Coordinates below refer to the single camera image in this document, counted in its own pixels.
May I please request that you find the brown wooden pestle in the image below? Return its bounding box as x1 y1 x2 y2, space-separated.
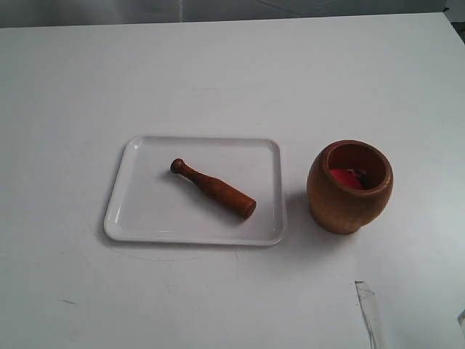
170 159 256 220

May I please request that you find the brown wooden mortar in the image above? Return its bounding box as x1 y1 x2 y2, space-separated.
307 140 394 234

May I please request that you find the red item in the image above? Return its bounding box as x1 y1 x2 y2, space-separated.
331 169 365 190

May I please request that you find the white rectangular plastic tray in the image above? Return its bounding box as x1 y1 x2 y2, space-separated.
104 135 286 246

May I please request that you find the clear tape strip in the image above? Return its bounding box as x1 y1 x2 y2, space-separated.
355 281 386 349

